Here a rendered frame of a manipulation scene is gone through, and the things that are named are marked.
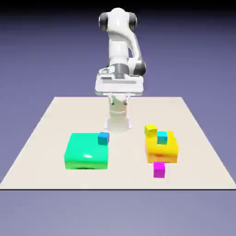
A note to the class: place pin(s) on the large green box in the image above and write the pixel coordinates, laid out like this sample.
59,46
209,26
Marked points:
84,149

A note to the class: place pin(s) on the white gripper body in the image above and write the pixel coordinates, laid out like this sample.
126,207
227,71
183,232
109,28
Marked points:
119,86

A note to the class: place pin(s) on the small magenta cube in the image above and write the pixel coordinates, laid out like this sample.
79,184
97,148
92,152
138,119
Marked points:
159,170

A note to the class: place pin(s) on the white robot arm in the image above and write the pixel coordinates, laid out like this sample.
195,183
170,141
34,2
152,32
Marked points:
118,31

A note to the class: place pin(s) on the large yellow box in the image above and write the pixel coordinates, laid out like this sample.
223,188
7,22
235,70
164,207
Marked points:
162,150

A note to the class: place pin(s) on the small blue cube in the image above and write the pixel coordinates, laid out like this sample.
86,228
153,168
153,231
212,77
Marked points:
103,138

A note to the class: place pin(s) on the small cyan cube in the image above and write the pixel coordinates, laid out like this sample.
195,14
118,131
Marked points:
162,138

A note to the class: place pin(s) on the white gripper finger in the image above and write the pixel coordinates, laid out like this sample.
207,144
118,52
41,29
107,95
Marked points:
126,100
111,101

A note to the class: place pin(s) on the small yellow cube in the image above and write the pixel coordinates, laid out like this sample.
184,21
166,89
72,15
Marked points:
150,130

